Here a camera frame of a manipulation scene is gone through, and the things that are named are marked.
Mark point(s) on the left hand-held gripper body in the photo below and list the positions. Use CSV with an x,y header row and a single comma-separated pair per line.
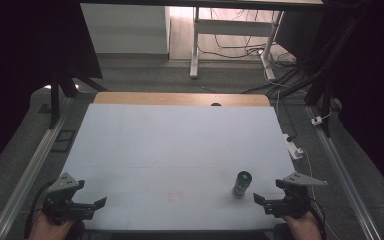
x,y
63,200

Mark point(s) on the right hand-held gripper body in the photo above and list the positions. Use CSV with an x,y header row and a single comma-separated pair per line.
x,y
288,201

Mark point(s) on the small grey bottle green cap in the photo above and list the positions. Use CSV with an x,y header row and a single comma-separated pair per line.
x,y
241,185

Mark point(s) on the person's right hand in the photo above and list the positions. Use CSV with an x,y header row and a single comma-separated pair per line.
x,y
301,227

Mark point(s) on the person's left hand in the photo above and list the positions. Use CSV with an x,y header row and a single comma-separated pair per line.
x,y
48,228

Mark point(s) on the white power strip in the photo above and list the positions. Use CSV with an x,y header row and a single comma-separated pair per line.
x,y
292,148

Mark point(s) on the black floor plate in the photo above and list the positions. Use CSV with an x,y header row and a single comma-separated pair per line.
x,y
63,140

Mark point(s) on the small white adapter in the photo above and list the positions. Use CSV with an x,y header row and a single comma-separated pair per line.
x,y
317,120

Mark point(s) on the black metal stand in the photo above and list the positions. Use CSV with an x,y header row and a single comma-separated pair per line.
x,y
323,90
55,100

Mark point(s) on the white table mat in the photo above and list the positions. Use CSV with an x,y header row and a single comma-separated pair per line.
x,y
180,156

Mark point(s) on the dark curtain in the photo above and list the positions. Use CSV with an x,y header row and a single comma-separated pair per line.
x,y
373,83
16,66

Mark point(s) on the aluminium rail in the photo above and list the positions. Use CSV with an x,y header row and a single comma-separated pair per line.
x,y
26,176
343,176

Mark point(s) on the white desk frame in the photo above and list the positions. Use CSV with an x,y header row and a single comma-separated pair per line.
x,y
233,28

